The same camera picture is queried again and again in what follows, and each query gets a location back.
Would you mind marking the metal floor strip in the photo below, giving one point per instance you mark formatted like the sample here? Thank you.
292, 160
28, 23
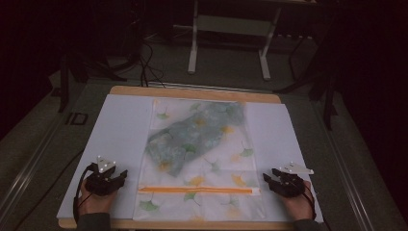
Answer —
208, 87

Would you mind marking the metal floor rail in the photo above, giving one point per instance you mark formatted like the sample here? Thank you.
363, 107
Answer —
29, 173
346, 183

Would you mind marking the white table mat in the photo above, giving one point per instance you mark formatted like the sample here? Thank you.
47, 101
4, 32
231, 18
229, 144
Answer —
122, 128

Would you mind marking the black floor bracket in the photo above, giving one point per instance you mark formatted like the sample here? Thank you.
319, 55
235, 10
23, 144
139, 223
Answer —
77, 118

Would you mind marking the person's left hand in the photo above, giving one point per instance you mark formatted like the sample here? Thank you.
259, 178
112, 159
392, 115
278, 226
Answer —
96, 202

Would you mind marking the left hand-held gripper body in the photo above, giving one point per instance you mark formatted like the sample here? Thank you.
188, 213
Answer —
100, 184

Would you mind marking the white metal table frame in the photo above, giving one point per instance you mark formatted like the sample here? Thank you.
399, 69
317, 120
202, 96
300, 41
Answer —
194, 48

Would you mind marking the person's right hand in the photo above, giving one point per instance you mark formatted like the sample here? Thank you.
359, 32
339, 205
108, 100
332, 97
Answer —
298, 205

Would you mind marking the leaf-print zip bag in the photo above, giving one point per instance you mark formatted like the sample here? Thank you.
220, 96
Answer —
205, 195

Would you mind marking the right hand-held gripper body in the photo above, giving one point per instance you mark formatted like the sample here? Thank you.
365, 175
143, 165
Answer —
288, 184

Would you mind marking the black metal stand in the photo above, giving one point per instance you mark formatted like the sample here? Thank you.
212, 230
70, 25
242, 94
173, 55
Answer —
64, 83
327, 96

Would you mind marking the grey-green cloth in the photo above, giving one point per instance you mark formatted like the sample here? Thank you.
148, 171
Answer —
192, 134

